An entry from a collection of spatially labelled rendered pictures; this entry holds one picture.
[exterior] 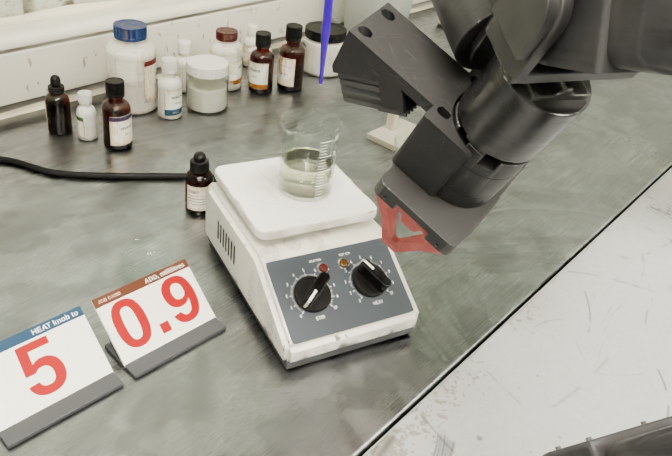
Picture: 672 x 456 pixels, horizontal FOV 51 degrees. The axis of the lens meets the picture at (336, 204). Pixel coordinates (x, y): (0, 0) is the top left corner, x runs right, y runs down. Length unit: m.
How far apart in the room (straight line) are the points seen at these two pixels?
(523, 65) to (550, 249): 0.47
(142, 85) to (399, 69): 0.57
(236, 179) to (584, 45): 0.40
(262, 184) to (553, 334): 0.30
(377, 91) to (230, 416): 0.27
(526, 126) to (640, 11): 0.10
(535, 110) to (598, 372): 0.34
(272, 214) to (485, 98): 0.27
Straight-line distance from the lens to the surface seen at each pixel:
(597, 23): 0.33
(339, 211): 0.62
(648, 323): 0.75
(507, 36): 0.35
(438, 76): 0.44
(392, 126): 0.97
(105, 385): 0.58
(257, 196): 0.63
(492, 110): 0.39
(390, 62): 0.43
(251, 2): 1.17
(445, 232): 0.44
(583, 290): 0.76
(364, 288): 0.60
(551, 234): 0.83
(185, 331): 0.61
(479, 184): 0.43
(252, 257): 0.59
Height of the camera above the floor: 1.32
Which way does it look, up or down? 32 degrees down
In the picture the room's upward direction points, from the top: 8 degrees clockwise
